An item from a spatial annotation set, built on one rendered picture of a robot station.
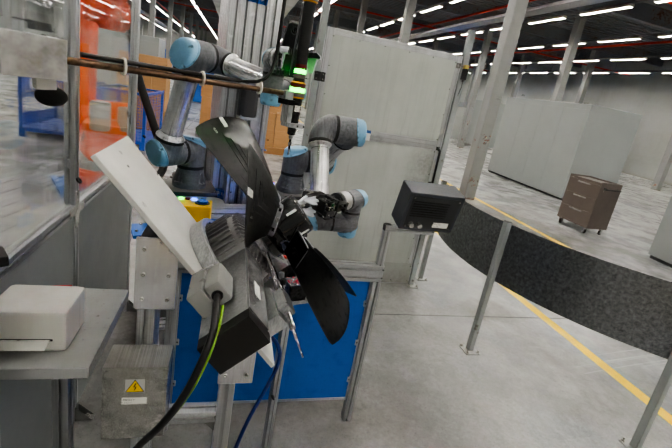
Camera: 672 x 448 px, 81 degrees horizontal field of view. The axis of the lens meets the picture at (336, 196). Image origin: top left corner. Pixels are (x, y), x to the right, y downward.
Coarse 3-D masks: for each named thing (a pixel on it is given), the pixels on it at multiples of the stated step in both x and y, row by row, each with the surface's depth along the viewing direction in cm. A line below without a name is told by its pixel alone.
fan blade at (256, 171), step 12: (252, 156) 85; (252, 168) 84; (264, 168) 91; (252, 180) 83; (264, 180) 90; (264, 192) 90; (276, 192) 99; (252, 204) 83; (264, 204) 91; (276, 204) 100; (264, 216) 92; (252, 228) 84; (264, 228) 95; (252, 240) 86
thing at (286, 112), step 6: (282, 96) 109; (288, 96) 109; (282, 102) 110; (288, 102) 109; (294, 102) 111; (282, 108) 112; (288, 108) 111; (282, 114) 112; (288, 114) 111; (282, 120) 113; (288, 120) 112; (288, 126) 112; (294, 126) 112; (300, 126) 113
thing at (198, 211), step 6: (186, 204) 148; (192, 204) 149; (198, 204) 150; (204, 204) 151; (210, 204) 152; (192, 210) 147; (198, 210) 148; (204, 210) 148; (210, 210) 149; (192, 216) 148; (198, 216) 148; (204, 216) 149; (210, 216) 153
